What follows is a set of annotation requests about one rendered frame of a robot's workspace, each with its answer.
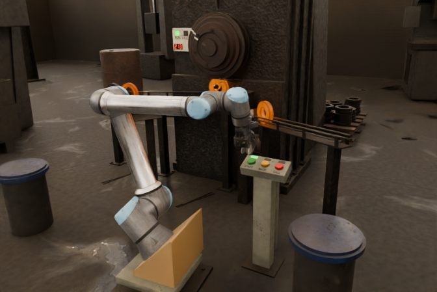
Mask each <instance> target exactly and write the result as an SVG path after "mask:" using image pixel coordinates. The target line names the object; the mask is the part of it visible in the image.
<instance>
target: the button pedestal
mask: <svg viewBox="0 0 437 292"><path fill-rule="evenodd" d="M251 156H252V155H247V157H246V158H245V160H244V161H243V163H242V165H241V166H240V170H241V174H244V175H247V176H253V177H254V197H253V251H252V252H251V253H250V255H249V257H247V259H246V260H245V262H244V263H243V264H242V266H241V267H243V268H246V269H249V270H251V271H254V272H258V273H260V274H264V275H265V276H269V277H271V278H274V277H275V276H276V274H277V272H278V271H279V269H280V267H281V266H282V263H283V262H284V259H280V258H277V257H274V225H275V205H276V182H281V183H285V182H286V181H287V178H288V176H289V174H290V172H291V170H292V166H291V162H290V161H285V164H283V163H282V164H283V166H284V167H283V169H280V170H278V169H276V168H275V165H276V164H278V161H283V160H279V159H272V158H269V159H271V161H268V162H269V165H268V166H262V165H261V162H262V161H266V160H264V159H265V158H268V157H262V156H258V158H257V159H256V158H254V159H255V160H256V162H255V163H254V164H249V163H248V160H249V159H250V158H251ZM254 156H257V155H254Z"/></svg>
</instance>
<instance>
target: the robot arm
mask: <svg viewBox="0 0 437 292"><path fill-rule="evenodd" d="M90 106H91V108H92V109H93V111H94V112H96V113H98V114H102V115H109V118H110V120H111V123H112V125H113V128H114V131H115V133H116V136H117V138H118V141H119V143H120V146H121V148H122V151H123V153H124V156H125V159H126V161H127V164H128V167H129V169H130V171H131V175H132V176H133V179H134V182H135V185H136V187H137V190H136V191H135V195H136V196H134V197H133V198H132V199H131V200H130V201H129V202H128V203H127V204H126V205H125V206H124V207H123V208H122V209H121V210H119V212H117V214H116V215H115V216H114V218H115V220H116V221H117V223H118V225H120V226H121V228H122V229H123V230H124V231H125V232H126V233H127V234H128V236H129V237H130V238H131V239H132V240H133V242H134V243H135V244H136V245H137V246H138V248H139V252H140V254H141V257H142V259H143V260H144V261H146V260H147V259H148V258H150V257H151V256H152V255H153V254H154V253H156V252H157V251H158V250H159V249H160V248H161V247H162V246H163V245H164V244H165V243H166V242H167V241H168V240H169V239H170V238H171V237H172V236H173V234H174V233H173V232H172V231H171V230H169V229H167V228H165V227H164V226H162V225H160V223H159V222H158V221H157V219H158V218H160V217H161V216H162V215H163V214H164V213H165V212H167V211H168V209H169V207H170V206H171V205H172V193H171V192H170V190H169V189H168V188H167V187H165V186H163V185H162V184H161V182H160V181H157V180H156V178H155V176H154V173H153V170H152V167H151V165H150V162H149V160H148V157H147V155H146V152H145V149H144V146H143V144H142V141H141V139H140V136H139V133H138V131H137V128H136V125H135V123H134V120H133V117H132V115H131V113H133V114H157V115H170V116H187V117H191V118H194V119H196V120H201V119H204V118H206V117H208V116H209V115H210V114H212V113H214V112H216V111H230V112H231V116H232V122H233V125H235V136H234V138H233V139H234V143H235V139H236V143H235V146H238V147H242V149H241V153H244V152H246V153H247V154H248V155H251V154H252V152H253V151H254V148H255V146H256V142H257V140H256V136H254V132H253V131H252V130H250V129H251V128H254V127H258V126H259V122H256V121H255V120H252V117H251V114H250V106H249V102H248V94H247V91H246V90H245V89H243V88H241V87H235V88H231V89H229V90H228V91H227V92H211V91H206V92H203V93H202V94H201V95H200V96H199V97H198V96H188V97H179V96H135V95H129V93H128V92H127V90H126V89H125V88H123V87H121V86H110V87H109V88H104V89H100V90H97V91H95V92H94V93H93V94H92V95H91V97H90Z"/></svg>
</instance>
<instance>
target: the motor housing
mask: <svg viewBox="0 0 437 292"><path fill-rule="evenodd" d="M254 136H256V140H257V142H256V146H255V148H254V151H253V152H255V153H259V152H260V151H261V141H260V139H259V135H258V134H254ZM233 144H234V146H235V143H234V140H233ZM235 148H236V149H238V150H239V151H238V152H237V202H239V203H242V204H246V205H247V204H248V203H249V202H250V201H251V200H252V199H253V176H247V175H244V174H241V170H240V166H241V165H242V163H243V161H244V160H245V158H246V157H247V155H248V154H247V153H246V152H244V153H241V149H242V147H238V146H235ZM253 152H252V154H251V155H253Z"/></svg>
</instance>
